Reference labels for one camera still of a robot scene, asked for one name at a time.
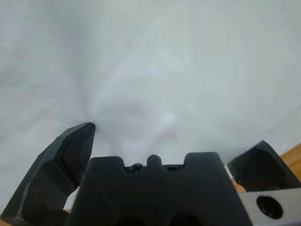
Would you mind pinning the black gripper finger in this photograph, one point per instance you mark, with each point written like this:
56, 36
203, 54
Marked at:
263, 167
51, 171

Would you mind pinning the white Unitree print t-shirt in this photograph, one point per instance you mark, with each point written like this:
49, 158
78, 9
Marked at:
152, 58

